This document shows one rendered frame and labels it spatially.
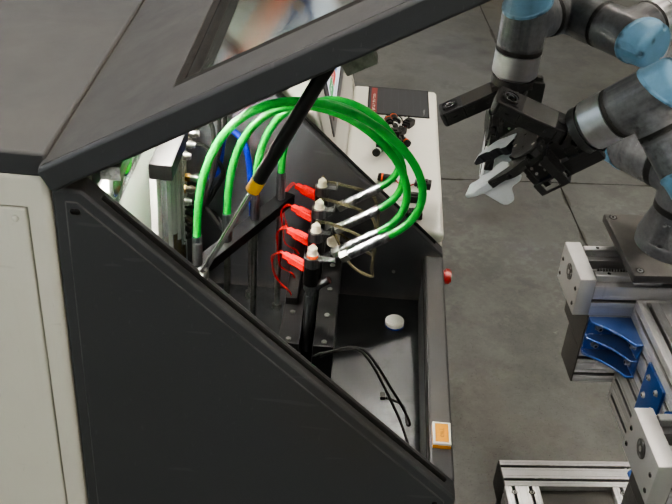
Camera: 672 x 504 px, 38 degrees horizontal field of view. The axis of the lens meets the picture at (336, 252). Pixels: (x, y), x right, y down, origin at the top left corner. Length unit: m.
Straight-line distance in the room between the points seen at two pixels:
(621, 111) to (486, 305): 2.20
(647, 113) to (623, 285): 0.70
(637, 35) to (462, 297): 2.11
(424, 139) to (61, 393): 1.26
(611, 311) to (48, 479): 1.13
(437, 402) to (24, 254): 0.75
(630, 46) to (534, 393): 1.82
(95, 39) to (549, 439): 1.99
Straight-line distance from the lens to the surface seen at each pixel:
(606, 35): 1.61
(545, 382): 3.28
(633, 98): 1.41
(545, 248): 3.92
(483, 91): 1.67
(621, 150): 2.03
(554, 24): 1.63
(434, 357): 1.80
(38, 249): 1.35
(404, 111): 2.56
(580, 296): 2.03
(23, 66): 1.50
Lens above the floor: 2.11
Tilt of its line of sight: 35 degrees down
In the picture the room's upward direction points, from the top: 4 degrees clockwise
